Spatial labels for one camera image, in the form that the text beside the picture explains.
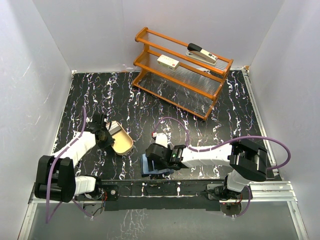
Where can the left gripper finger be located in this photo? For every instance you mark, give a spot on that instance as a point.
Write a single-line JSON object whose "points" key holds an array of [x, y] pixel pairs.
{"points": [[110, 126], [109, 141]]}

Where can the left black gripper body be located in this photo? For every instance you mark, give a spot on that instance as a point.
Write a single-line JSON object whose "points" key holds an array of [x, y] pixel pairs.
{"points": [[106, 133]]}

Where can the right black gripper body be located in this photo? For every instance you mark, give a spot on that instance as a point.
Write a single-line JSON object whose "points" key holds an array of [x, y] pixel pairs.
{"points": [[160, 165]]}

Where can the blue card holder wallet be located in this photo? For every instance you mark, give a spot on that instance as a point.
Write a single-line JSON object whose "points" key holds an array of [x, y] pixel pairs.
{"points": [[145, 168]]}

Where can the stack of credit cards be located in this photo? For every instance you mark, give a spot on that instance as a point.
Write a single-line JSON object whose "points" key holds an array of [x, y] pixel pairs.
{"points": [[117, 128]]}

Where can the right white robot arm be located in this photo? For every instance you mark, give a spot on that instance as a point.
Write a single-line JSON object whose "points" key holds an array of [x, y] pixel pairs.
{"points": [[247, 159]]}

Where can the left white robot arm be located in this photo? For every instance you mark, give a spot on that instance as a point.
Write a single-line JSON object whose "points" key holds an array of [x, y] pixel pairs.
{"points": [[55, 177]]}

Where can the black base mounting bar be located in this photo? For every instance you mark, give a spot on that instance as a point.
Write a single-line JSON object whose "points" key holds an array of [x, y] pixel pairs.
{"points": [[156, 194]]}

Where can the orange wooden three-tier rack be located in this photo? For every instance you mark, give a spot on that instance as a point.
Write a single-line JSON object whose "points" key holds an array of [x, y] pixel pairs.
{"points": [[194, 86]]}

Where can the white staples box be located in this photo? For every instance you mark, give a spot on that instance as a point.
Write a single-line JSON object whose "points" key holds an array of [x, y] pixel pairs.
{"points": [[168, 62]]}

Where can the black and beige stapler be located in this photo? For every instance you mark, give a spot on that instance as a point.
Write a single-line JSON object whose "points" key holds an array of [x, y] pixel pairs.
{"points": [[198, 53]]}

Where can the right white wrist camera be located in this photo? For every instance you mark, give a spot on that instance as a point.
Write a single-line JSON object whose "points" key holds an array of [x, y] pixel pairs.
{"points": [[160, 139]]}

